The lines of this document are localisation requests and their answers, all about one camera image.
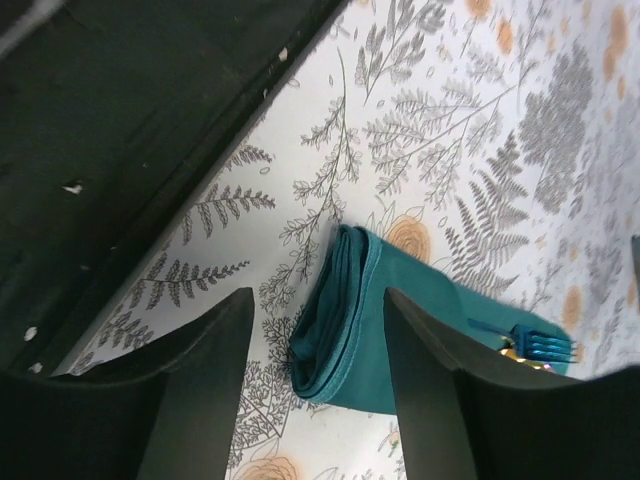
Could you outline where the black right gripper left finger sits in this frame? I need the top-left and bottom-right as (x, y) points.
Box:
(1, 287), (255, 479)

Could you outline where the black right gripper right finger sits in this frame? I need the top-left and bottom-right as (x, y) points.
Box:
(384, 289), (639, 479)

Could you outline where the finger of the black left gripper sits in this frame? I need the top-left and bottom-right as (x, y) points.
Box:
(627, 234), (640, 308)

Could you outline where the iridescent blue fork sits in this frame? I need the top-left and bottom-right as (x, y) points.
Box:
(468, 319), (575, 364)

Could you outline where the teal cloth napkin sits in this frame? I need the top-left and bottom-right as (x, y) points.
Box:
(289, 225), (567, 415)

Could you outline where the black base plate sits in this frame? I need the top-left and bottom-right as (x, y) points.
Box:
(1, 1), (342, 371)

